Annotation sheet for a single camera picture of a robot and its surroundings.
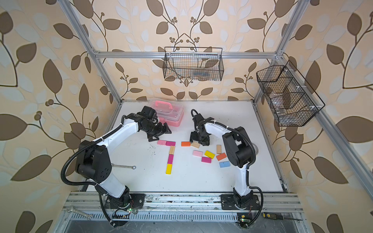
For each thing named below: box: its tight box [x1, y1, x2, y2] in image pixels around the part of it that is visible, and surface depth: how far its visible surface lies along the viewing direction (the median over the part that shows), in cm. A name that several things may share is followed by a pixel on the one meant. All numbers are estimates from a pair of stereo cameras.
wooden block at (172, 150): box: [169, 145, 176, 155], surface depth 95 cm
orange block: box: [181, 141, 191, 147], surface depth 98 cm
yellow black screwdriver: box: [262, 212, 303, 221], surface depth 70 cm
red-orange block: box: [216, 152, 227, 162], surface depth 93 cm
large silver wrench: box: [67, 205, 94, 221], surface depth 74 cm
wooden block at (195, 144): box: [190, 141, 201, 149], surface depth 96 cm
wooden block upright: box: [216, 144, 222, 154], surface depth 96 cm
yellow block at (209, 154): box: [204, 150, 216, 160], surface depth 93 cm
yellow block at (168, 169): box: [165, 163, 173, 175], surface depth 87 cm
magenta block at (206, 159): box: [201, 156, 212, 164], surface depth 91 cm
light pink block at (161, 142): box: [156, 139, 168, 146], surface depth 98 cm
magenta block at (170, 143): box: [165, 140, 176, 147], surface depth 98 cm
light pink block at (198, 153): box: [192, 149, 204, 157], surface depth 93 cm
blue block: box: [219, 161, 231, 168], surface depth 88 cm
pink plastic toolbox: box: [148, 98, 185, 128], surface depth 102 cm
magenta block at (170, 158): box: [167, 153, 174, 165], surface depth 91 cm
